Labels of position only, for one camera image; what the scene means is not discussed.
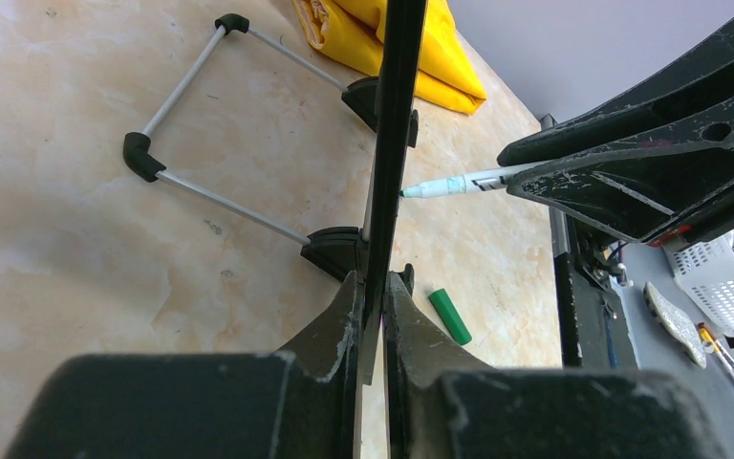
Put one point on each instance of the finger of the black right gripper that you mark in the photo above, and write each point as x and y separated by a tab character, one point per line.
694	82
642	172

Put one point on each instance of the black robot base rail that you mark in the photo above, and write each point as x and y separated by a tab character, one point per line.
593	328

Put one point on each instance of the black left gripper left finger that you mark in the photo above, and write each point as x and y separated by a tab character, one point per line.
299	401

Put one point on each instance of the yellow folded sweatshirt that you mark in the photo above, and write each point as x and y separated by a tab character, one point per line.
358	34

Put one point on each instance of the green marker cap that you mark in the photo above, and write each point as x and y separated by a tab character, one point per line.
449	315

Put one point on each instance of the green whiteboard marker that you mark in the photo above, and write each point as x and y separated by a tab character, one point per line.
468	183

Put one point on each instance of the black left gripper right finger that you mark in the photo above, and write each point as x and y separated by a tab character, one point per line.
443	402

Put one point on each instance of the white perforated plastic basket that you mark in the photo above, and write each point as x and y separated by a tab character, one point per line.
705	271

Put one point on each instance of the black framed whiteboard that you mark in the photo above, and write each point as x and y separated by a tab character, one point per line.
396	83

